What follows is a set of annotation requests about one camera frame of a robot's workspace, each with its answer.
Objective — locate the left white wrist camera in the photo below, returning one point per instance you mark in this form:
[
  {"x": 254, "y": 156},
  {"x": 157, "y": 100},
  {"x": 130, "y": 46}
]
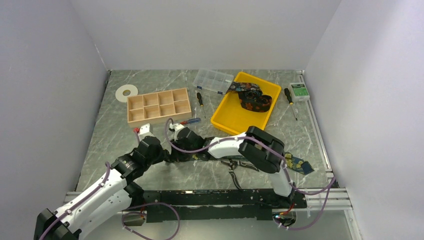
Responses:
[{"x": 142, "y": 132}]

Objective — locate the black yellow screwdriver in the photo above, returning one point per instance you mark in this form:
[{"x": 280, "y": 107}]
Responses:
[
  {"x": 288, "y": 96},
  {"x": 201, "y": 104}
]

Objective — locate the red blue screwdriver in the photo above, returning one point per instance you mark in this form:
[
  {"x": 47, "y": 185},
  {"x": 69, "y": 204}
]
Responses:
[{"x": 190, "y": 121}]

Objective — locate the wooden compartment box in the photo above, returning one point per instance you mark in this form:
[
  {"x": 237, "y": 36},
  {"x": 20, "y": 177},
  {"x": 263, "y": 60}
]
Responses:
[{"x": 157, "y": 107}]

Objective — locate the black yellow screwdriver left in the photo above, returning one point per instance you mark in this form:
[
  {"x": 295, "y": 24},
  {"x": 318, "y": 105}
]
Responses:
[{"x": 201, "y": 104}]

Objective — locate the yellow plastic tray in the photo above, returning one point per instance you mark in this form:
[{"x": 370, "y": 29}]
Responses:
[{"x": 231, "y": 118}]

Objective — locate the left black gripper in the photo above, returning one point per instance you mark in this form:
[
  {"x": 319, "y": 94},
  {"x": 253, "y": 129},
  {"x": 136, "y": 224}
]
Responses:
[{"x": 161, "y": 155}]

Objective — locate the white green electronic box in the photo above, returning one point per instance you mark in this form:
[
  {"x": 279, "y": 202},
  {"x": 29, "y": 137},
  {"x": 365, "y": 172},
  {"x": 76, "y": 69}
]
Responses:
[{"x": 299, "y": 92}]

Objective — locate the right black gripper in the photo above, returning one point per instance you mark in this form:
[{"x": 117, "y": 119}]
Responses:
[{"x": 177, "y": 153}]

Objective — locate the dark orange floral tie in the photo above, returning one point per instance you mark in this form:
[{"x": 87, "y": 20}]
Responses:
[{"x": 251, "y": 97}]

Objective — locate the black yellow screwdriver right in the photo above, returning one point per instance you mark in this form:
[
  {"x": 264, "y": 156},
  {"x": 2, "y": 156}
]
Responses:
[{"x": 288, "y": 96}]

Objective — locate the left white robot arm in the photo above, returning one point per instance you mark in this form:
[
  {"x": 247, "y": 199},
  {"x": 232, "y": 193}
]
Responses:
[{"x": 116, "y": 190}]

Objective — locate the blue yellow floral tie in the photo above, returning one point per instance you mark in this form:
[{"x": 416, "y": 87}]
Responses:
[{"x": 298, "y": 164}]

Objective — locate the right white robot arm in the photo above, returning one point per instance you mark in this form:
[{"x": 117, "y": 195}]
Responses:
[{"x": 264, "y": 151}]

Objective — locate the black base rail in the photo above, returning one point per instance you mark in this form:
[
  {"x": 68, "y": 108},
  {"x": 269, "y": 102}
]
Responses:
[{"x": 257, "y": 203}]

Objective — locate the clear plastic organizer box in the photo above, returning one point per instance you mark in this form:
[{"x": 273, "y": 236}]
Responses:
[{"x": 216, "y": 81}]

